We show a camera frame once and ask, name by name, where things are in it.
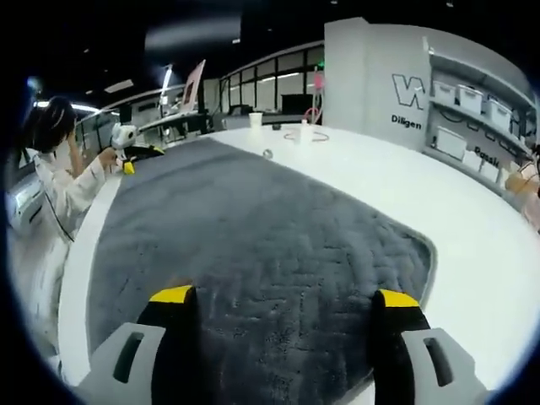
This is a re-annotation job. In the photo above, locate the grey towel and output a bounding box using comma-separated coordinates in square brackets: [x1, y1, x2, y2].
[86, 138, 438, 405]

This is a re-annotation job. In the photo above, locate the person's left hand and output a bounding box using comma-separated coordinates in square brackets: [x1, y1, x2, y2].
[97, 149, 120, 170]

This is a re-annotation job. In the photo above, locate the person's head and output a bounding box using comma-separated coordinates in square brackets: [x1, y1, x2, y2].
[31, 95, 85, 174]

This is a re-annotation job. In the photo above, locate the roll-up banner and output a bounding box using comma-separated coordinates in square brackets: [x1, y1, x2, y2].
[181, 58, 207, 114]

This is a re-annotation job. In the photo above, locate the white chest device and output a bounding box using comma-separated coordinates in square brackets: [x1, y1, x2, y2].
[7, 179, 47, 231]

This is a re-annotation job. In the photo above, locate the person's white clothed torso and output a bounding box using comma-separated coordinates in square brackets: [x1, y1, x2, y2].
[6, 149, 106, 372]

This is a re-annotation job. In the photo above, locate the black monitor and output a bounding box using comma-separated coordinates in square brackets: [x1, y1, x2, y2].
[281, 93, 314, 116]

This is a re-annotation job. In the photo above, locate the grey metal shelf rack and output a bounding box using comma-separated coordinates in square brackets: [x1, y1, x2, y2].
[421, 35, 539, 191]

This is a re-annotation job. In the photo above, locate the group of white storage boxes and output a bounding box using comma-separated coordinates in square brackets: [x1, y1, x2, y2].
[432, 79, 514, 182]

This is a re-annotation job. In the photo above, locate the red cable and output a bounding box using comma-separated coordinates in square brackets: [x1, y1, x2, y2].
[283, 130, 330, 143]

